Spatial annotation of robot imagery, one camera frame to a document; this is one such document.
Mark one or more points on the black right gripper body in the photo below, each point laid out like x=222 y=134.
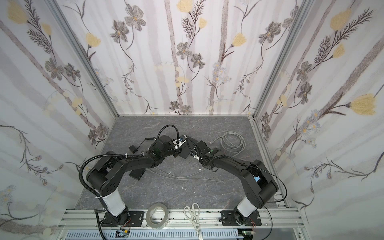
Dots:
x=193 y=147

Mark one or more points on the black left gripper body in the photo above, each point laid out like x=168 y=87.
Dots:
x=174 y=146

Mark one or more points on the black power adapter with cable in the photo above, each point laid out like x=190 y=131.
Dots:
x=134 y=149

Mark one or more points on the black ribbed network switch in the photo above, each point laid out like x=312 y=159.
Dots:
x=137 y=174

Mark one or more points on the dark grey switch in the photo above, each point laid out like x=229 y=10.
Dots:
x=188 y=148

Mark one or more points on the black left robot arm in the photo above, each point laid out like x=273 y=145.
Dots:
x=101 y=175

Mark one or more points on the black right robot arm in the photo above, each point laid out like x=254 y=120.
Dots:
x=258 y=183

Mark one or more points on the clear tape roll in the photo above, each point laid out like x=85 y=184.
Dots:
x=157 y=216

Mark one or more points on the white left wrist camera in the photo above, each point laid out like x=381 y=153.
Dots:
x=180 y=141

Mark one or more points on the white handled scissors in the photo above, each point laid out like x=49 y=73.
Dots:
x=192 y=213

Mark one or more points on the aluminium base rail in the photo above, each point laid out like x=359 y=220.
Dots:
x=209 y=219

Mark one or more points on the white slotted cable duct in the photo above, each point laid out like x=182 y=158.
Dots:
x=176 y=234

